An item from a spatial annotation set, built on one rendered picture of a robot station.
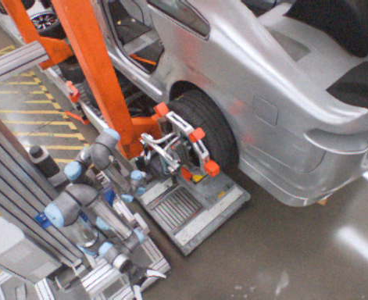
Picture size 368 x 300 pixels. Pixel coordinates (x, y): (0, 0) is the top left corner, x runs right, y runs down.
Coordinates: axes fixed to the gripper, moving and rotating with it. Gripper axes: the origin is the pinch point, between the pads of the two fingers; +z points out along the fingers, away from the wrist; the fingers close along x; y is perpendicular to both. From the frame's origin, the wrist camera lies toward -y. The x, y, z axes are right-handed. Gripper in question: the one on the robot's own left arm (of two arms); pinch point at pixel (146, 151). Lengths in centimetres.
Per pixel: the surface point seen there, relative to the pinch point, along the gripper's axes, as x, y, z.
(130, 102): -40, 33, 91
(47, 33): -196, 38, 244
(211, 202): 48, 66, -9
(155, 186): -8, 75, 13
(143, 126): -8.9, 4.9, 31.2
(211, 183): 48, 61, 8
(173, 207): 11, 81, -7
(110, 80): -17, -55, 20
